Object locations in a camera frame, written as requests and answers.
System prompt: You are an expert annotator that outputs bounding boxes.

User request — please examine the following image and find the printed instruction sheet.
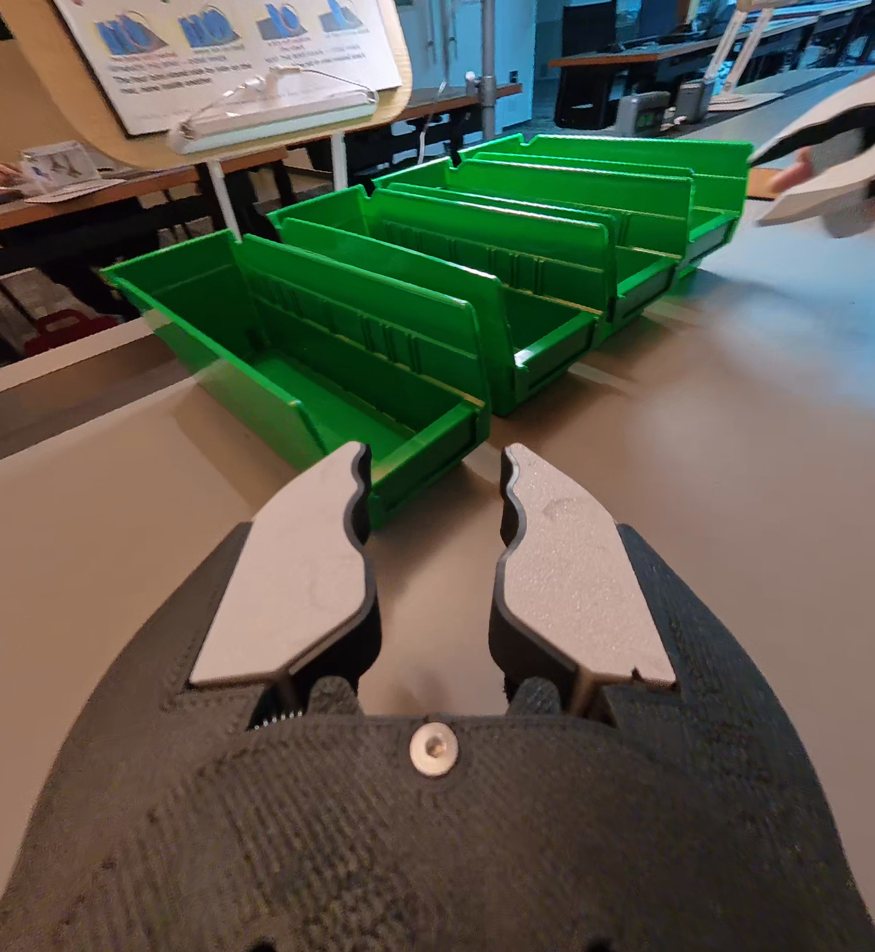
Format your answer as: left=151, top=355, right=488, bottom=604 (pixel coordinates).
left=51, top=0, right=406, bottom=139

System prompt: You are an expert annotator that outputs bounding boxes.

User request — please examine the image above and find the light grey desk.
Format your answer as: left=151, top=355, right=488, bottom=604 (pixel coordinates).
left=0, top=137, right=875, bottom=952

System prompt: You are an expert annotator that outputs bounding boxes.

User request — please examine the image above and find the long wooden table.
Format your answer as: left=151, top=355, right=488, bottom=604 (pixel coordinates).
left=0, top=82, right=524, bottom=242

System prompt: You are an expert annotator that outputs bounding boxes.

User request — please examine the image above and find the wooden clipboard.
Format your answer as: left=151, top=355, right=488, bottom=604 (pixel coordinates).
left=0, top=0, right=414, bottom=174

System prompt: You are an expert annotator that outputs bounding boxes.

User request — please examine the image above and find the grey equipment box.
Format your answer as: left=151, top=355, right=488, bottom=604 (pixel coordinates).
left=616, top=91, right=671, bottom=136

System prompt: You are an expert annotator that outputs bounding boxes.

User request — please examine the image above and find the green plastic bin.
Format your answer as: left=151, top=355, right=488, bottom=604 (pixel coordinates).
left=268, top=186, right=611, bottom=417
left=373, top=158, right=697, bottom=337
left=101, top=229, right=492, bottom=531
left=458, top=132, right=755, bottom=278

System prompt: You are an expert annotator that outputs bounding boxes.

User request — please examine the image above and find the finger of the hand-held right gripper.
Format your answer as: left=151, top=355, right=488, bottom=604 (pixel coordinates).
left=749, top=62, right=875, bottom=168
left=756, top=129, right=875, bottom=228

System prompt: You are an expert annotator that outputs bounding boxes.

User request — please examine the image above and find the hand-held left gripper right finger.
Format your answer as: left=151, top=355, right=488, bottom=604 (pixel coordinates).
left=490, top=443, right=678, bottom=693

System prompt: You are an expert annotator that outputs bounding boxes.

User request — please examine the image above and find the red plastic container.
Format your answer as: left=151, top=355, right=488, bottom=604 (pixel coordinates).
left=24, top=310, right=120, bottom=359

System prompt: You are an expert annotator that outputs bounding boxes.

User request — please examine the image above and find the wooden-edged side table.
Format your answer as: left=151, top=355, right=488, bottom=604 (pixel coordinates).
left=679, top=65, right=875, bottom=200

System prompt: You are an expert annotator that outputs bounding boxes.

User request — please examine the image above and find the metal stand pole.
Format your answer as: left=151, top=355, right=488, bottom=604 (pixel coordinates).
left=466, top=0, right=500, bottom=146

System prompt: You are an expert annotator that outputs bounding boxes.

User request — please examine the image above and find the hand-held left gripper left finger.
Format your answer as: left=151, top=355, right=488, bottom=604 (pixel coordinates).
left=187, top=441, right=382, bottom=693

